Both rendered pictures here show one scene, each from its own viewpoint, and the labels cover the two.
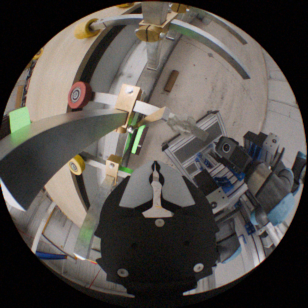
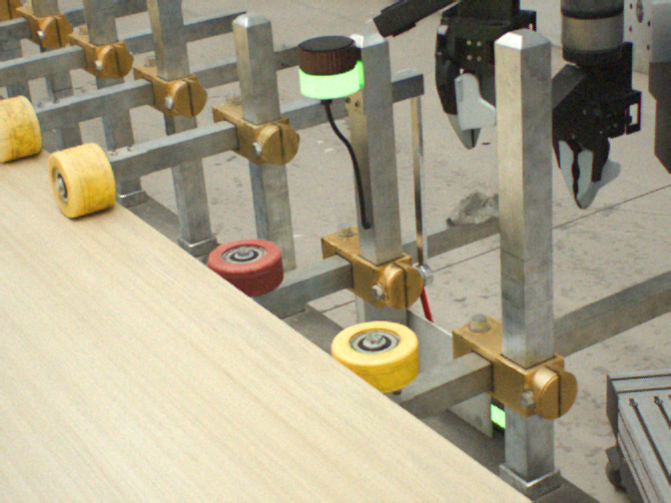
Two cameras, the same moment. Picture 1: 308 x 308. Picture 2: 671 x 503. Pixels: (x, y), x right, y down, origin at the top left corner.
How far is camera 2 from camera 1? 139 cm
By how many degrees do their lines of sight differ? 83
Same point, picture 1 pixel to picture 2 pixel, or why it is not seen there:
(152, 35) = (290, 138)
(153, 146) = not seen: outside the picture
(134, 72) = not seen: hidden behind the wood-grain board
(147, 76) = (304, 327)
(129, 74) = not seen: hidden behind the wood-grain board
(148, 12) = (261, 95)
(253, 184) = (583, 36)
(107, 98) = (318, 267)
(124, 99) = (354, 243)
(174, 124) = (464, 215)
